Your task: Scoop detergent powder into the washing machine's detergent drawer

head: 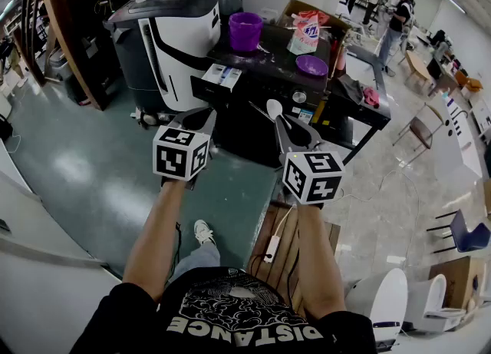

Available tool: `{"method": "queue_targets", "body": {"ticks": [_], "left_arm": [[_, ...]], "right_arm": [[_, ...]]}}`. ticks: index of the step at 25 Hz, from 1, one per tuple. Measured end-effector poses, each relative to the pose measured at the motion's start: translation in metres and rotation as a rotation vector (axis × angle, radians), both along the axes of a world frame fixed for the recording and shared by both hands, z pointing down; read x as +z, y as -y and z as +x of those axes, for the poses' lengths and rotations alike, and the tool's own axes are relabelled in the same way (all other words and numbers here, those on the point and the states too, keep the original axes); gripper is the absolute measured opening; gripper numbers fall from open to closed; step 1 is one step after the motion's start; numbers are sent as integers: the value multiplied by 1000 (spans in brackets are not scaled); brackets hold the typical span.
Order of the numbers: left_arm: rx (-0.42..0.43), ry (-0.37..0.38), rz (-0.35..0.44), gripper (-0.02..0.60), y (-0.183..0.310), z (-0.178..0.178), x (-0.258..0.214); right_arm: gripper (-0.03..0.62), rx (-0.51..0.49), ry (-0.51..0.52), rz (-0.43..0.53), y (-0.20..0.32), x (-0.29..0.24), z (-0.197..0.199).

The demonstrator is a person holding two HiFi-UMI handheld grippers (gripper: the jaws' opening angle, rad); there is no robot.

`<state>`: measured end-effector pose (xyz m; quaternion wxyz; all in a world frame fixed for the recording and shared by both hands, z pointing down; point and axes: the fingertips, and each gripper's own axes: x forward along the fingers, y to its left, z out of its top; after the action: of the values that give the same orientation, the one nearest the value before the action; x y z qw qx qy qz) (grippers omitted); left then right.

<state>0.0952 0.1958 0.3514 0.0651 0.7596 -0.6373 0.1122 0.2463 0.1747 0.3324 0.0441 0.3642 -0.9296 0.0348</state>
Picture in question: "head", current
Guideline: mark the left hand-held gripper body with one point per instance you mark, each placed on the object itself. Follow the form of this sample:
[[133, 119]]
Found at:
[[174, 153]]

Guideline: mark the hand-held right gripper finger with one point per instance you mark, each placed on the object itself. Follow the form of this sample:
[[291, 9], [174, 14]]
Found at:
[[282, 133], [307, 131]]

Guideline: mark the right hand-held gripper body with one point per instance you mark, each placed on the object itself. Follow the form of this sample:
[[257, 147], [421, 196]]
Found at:
[[312, 176]]

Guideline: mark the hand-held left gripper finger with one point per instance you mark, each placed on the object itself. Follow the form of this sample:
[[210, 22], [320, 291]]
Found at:
[[190, 116], [211, 126]]

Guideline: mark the white plastic spoon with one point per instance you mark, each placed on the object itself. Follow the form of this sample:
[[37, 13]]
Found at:
[[277, 110]]

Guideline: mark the white detergent drawer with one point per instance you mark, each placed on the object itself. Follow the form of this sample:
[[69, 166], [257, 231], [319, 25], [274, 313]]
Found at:
[[222, 76]]

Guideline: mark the white detergent powder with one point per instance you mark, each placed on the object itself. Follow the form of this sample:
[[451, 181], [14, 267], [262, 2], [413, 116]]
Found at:
[[312, 70]]

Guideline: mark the person's left forearm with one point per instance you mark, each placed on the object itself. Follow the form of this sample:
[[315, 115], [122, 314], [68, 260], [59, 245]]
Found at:
[[161, 237]]

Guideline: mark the person's right forearm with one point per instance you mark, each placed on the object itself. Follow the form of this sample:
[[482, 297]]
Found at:
[[320, 260]]

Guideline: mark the washing machine knob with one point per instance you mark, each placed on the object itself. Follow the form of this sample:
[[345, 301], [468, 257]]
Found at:
[[299, 97]]

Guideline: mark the black washing machine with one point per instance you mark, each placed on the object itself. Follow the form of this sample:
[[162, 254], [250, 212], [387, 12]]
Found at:
[[268, 87]]

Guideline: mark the pink and green detergent bag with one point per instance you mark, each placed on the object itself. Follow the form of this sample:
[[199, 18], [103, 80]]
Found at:
[[305, 34]]

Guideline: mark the black side table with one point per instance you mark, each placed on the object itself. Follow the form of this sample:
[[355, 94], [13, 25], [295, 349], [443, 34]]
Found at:
[[362, 114]]

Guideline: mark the grey cloth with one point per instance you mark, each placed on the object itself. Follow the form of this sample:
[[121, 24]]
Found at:
[[351, 89]]

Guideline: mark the purple plastic bowl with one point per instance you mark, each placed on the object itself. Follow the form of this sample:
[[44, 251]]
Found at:
[[311, 65]]

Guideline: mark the pink cloth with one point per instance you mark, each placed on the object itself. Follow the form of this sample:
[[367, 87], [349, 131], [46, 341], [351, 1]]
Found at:
[[371, 97]]

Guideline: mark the wooden slatted stool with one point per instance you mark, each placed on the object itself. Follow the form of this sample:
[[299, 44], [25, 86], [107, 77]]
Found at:
[[284, 245]]

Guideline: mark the white and black appliance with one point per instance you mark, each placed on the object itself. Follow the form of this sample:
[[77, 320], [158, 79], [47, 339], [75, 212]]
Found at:
[[161, 45]]

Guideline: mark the white power strip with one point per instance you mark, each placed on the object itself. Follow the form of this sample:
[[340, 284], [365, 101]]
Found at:
[[271, 249]]

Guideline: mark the white sneaker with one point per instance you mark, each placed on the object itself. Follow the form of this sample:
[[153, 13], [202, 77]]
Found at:
[[203, 231]]

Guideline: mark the purple plastic bucket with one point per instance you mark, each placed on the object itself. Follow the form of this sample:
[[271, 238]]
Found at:
[[245, 34]]

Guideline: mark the open cardboard box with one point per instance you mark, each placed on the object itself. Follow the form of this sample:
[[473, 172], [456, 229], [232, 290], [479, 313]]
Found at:
[[330, 22]]

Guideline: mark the grey jeans leg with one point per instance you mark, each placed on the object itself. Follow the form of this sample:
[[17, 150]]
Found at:
[[197, 262]]

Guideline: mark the round wooden table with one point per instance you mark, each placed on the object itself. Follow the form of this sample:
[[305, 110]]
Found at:
[[418, 66]]

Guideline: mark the white toilet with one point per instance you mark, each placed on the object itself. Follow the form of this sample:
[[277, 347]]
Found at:
[[379, 298], [437, 306]]

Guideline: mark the white counter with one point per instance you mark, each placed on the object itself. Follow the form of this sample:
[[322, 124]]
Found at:
[[462, 137]]

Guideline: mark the black printed t-shirt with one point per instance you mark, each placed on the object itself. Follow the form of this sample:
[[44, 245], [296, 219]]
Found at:
[[230, 314]]

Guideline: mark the blue chair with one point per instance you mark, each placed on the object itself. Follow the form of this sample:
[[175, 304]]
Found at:
[[466, 233]]

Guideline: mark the closed cardboard box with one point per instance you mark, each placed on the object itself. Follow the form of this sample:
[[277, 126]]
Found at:
[[458, 279]]

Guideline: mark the brown metal-frame chair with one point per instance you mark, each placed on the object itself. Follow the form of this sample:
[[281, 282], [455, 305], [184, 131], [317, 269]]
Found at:
[[420, 130]]

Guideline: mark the curved wooden frame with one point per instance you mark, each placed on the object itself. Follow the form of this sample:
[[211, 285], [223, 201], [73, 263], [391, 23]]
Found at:
[[57, 30]]

